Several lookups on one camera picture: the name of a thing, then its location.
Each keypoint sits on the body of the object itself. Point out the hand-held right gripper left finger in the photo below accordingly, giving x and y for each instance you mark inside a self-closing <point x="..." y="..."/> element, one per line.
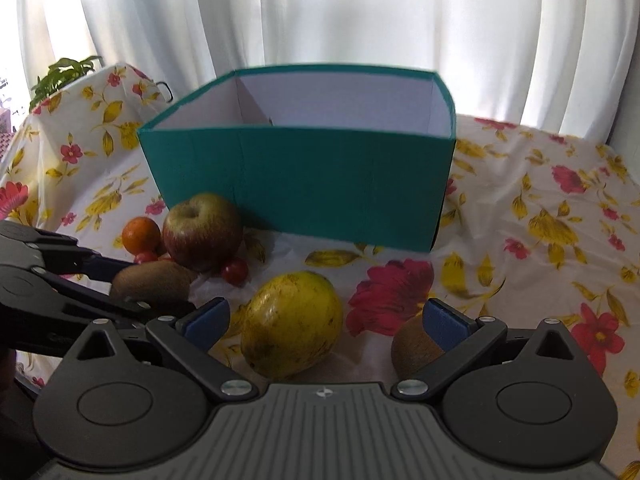
<point x="207" y="322"/>

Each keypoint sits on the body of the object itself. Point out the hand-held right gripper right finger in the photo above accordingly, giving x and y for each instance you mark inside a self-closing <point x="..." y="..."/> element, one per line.
<point x="445" y="327"/>

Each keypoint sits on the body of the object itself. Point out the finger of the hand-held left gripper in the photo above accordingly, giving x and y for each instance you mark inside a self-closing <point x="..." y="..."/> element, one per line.
<point x="85" y="260"/>
<point x="100" y="304"/>

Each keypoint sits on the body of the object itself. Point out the brown kiwi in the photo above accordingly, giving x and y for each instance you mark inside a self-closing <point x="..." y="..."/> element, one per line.
<point x="155" y="282"/>
<point x="412" y="347"/>

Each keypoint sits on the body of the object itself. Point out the red cherry tomato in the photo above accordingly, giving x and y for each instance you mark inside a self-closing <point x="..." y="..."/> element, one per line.
<point x="235" y="271"/>
<point x="145" y="258"/>

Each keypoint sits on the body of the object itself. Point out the small orange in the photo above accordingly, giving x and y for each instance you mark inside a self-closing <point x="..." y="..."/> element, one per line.
<point x="141" y="235"/>

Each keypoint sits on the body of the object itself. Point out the yellow mango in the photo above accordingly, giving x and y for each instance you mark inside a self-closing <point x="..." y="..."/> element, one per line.
<point x="290" y="325"/>

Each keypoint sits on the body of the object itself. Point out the red-green apple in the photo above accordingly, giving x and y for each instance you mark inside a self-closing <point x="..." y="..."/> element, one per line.
<point x="202" y="232"/>

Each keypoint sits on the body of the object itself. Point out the teal cardboard box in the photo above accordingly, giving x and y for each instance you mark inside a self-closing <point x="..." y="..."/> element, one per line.
<point x="310" y="180"/>

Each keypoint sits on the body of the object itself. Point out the floral tablecloth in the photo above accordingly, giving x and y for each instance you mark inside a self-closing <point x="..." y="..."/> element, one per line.
<point x="525" y="210"/>

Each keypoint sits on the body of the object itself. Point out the green potted plant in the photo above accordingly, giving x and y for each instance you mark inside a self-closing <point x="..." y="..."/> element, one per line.
<point x="60" y="77"/>

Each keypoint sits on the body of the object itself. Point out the white curtain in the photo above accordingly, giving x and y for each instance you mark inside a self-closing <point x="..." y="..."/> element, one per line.
<point x="350" y="10"/>

